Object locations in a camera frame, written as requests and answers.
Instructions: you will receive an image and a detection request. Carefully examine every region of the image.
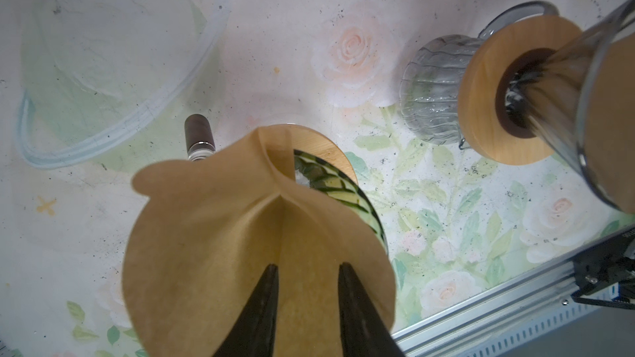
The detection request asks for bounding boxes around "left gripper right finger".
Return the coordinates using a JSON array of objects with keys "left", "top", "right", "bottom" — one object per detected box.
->
[{"left": 338, "top": 262, "right": 405, "bottom": 357}]

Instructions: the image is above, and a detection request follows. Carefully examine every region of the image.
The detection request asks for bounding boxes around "clear glass lid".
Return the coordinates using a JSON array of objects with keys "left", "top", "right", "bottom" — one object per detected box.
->
[{"left": 15, "top": 0, "right": 229, "bottom": 170}]

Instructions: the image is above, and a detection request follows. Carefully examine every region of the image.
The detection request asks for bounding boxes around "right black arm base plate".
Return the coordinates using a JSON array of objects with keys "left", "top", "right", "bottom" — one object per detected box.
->
[{"left": 571, "top": 228, "right": 634, "bottom": 310}]

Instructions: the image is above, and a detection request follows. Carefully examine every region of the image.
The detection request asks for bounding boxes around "grey glass dripper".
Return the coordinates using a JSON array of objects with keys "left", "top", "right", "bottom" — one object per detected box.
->
[{"left": 504, "top": 0, "right": 635, "bottom": 215}]

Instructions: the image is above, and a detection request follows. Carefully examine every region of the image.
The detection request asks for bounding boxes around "clear glass flask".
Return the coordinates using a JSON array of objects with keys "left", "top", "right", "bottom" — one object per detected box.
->
[{"left": 185, "top": 114, "right": 216, "bottom": 161}]

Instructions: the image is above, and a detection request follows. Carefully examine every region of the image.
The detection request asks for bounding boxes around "green glass dripper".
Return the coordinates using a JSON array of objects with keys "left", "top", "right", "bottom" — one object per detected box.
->
[{"left": 294, "top": 150, "right": 389, "bottom": 254}]

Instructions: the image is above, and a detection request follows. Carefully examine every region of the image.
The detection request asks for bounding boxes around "aluminium rail frame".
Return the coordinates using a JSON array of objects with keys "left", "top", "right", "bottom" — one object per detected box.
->
[{"left": 391, "top": 225, "right": 635, "bottom": 357}]

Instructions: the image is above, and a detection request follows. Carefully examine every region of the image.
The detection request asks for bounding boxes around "single brown coffee filter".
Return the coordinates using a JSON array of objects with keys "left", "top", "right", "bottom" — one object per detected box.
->
[{"left": 525, "top": 31, "right": 635, "bottom": 209}]

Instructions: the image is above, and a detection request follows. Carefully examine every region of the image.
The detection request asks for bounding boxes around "white vented cable duct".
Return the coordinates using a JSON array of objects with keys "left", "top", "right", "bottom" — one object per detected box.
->
[{"left": 459, "top": 296, "right": 601, "bottom": 357}]

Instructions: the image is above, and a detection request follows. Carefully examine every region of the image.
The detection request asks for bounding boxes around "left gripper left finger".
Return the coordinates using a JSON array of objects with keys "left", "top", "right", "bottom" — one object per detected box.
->
[{"left": 213, "top": 264, "right": 279, "bottom": 357}]

